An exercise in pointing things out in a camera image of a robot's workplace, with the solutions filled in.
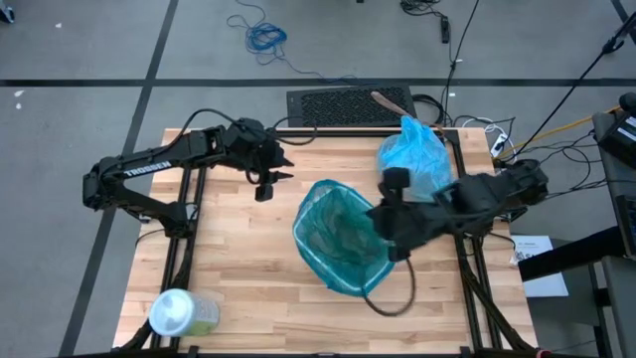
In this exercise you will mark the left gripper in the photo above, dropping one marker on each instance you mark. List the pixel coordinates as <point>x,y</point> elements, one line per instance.
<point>253,146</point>

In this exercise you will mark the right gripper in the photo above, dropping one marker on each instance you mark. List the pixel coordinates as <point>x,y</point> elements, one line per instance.
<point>417,221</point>

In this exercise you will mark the teal trash bag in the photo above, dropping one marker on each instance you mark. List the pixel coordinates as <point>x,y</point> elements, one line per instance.
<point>338,238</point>

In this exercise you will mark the light blue trash bag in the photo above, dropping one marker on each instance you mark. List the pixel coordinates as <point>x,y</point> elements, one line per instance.
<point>417,154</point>

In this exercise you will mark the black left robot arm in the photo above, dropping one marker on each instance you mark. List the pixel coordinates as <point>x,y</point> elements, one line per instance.
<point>146,170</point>

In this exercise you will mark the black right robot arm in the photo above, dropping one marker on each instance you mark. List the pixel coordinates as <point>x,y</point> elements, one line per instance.
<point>497,194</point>

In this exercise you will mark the black perforated floor panel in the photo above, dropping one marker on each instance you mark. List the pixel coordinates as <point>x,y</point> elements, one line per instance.
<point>348,107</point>

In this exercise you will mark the thin brown strip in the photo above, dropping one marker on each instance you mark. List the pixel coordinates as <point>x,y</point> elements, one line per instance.
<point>390,104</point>

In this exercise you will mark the white power strip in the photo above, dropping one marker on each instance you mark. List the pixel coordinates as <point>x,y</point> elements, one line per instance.
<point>498,145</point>

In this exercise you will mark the wipes canister with green label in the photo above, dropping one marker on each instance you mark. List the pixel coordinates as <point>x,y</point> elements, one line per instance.
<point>174,313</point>

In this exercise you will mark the white printed paper sheet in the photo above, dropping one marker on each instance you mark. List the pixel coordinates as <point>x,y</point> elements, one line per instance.
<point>546,288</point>

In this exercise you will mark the black beam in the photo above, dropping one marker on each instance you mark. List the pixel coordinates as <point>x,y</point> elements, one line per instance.
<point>571,256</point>

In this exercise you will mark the black power strip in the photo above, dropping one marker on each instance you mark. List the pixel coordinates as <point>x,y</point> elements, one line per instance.
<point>445,30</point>

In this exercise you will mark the grey cart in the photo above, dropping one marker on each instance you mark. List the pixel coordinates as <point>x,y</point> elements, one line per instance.
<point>621,298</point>

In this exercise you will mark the black device with labels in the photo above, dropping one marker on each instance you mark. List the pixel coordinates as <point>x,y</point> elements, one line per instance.
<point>623,134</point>

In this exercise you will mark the black stand pole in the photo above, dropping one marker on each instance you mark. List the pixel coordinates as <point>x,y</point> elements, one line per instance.
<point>610,46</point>

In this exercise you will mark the small dark floor object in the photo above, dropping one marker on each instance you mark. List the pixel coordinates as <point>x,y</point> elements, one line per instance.
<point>6,15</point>

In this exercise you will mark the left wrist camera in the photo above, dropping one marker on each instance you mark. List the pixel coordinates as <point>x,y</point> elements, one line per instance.
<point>264,192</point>

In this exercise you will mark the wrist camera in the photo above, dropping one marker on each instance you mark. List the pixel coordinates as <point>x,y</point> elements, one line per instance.
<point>396,179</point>
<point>264,192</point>

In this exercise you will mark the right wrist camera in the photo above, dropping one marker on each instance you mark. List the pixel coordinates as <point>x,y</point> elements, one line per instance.
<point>396,179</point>

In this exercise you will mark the black aluminium table frame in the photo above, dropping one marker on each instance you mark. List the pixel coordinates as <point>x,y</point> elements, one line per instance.
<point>469,288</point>

